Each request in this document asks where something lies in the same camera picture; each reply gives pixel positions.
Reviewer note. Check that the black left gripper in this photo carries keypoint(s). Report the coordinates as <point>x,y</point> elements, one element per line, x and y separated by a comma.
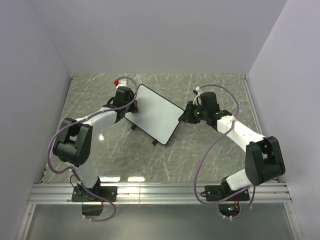
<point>134,106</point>

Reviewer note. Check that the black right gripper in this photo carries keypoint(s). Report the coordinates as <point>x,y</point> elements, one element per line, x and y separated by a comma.
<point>187,116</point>

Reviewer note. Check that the red and black eraser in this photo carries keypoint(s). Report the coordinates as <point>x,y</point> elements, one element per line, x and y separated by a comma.
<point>135,111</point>

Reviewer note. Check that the small black-framed whiteboard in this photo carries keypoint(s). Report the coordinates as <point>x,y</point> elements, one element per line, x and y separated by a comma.
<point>156,116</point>

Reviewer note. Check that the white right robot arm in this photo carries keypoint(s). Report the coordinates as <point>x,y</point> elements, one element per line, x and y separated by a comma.
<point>263,156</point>

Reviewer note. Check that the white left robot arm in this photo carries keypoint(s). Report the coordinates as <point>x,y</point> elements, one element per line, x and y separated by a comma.
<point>73,142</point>

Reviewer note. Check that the left whiteboard stand foot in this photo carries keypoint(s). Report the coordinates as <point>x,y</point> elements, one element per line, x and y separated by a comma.
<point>134,127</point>

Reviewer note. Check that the whiteboard stand foot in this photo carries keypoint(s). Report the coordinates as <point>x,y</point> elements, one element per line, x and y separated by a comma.
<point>134,127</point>
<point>154,142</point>

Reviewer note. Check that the right whiteboard stand foot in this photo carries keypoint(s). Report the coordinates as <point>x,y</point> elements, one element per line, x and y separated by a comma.
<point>154,142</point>

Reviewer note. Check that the aluminium right side rail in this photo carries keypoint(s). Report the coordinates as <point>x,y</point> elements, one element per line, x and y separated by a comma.
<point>251,103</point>

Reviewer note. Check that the aluminium rail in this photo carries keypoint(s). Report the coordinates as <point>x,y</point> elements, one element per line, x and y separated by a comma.
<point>152,193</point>
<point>251,103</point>

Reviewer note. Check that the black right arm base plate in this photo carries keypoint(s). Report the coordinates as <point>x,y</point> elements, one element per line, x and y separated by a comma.
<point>213,193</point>

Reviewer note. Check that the aluminium front rail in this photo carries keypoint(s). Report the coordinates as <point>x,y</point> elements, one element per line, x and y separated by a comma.
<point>152,193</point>

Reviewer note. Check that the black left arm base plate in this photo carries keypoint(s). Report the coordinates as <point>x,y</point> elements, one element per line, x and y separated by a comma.
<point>94,195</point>

